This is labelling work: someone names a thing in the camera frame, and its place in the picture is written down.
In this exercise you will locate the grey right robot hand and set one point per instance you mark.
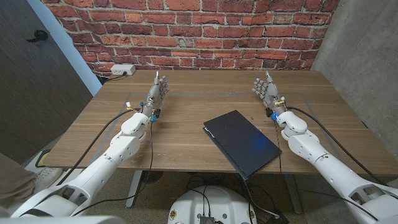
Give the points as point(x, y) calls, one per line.
point(272, 95)

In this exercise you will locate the white sneaker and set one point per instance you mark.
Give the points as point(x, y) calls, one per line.
point(46, 179)

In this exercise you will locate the red brick print backdrop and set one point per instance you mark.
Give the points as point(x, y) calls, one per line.
point(186, 31)

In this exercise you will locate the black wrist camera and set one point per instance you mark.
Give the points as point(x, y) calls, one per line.
point(156, 113)
point(270, 113)

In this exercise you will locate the metal table leg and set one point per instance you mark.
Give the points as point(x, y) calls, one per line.
point(294, 196)
point(134, 189)

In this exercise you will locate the black power adapter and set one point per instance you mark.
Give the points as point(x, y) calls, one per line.
point(278, 219)

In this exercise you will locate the beige trouser leg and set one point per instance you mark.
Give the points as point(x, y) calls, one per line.
point(15, 183)

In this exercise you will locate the white floor device yellow trim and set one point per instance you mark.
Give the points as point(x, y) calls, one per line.
point(31, 165)

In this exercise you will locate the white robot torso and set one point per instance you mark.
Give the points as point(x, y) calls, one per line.
point(230, 202)

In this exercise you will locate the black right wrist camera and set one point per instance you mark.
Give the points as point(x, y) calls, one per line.
point(270, 113)

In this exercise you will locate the white robot chest panel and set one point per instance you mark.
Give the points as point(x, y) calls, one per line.
point(62, 221)

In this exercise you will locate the white door frame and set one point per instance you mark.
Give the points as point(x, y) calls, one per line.
point(71, 53)

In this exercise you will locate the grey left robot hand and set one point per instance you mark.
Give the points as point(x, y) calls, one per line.
point(154, 95)

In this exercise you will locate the black laptop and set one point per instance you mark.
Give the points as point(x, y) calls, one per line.
point(245, 143)

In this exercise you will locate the dark wood door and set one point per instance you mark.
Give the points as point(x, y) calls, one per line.
point(34, 93)

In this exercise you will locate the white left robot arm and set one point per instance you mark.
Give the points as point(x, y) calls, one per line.
point(93, 174)

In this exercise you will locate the white power strip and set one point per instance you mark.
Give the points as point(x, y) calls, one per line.
point(122, 69)

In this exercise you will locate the dark round floor object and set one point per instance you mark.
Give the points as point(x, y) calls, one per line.
point(152, 176)

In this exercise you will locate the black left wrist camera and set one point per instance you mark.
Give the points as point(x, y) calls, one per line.
point(156, 113)

